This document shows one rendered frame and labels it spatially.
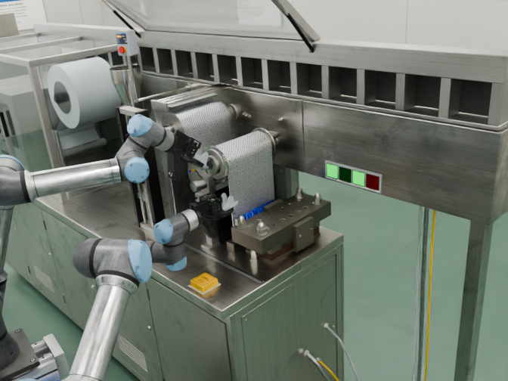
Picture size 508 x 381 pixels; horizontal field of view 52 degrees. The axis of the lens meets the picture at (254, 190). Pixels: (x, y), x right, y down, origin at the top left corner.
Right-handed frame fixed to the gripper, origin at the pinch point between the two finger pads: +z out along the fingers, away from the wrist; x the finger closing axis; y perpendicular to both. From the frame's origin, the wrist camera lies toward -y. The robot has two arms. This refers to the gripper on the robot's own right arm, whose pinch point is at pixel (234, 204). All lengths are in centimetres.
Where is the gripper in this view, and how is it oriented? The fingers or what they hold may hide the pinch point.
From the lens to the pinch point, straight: 200.3
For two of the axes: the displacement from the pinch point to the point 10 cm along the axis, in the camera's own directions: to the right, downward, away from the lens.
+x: -7.0, -2.4, 6.7
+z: 7.1, -3.3, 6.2
